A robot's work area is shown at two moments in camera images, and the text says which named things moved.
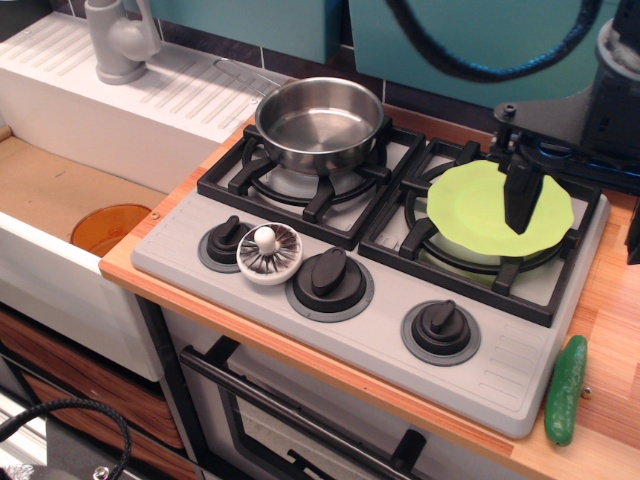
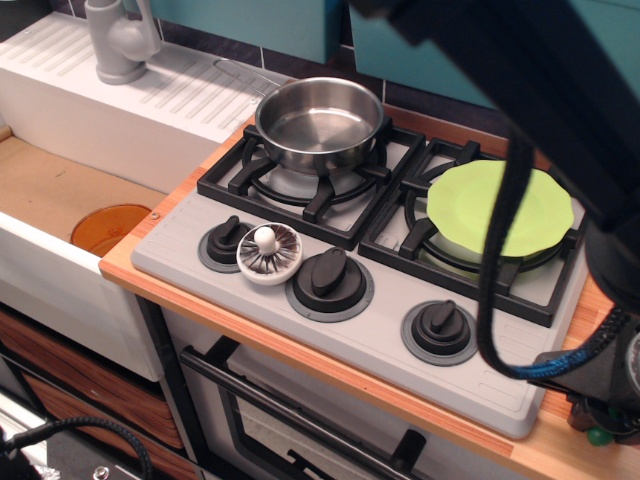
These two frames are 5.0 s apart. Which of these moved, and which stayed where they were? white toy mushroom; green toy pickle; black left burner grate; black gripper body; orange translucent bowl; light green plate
Moved: black gripper body; green toy pickle
Stayed: black left burner grate; orange translucent bowl; white toy mushroom; light green plate
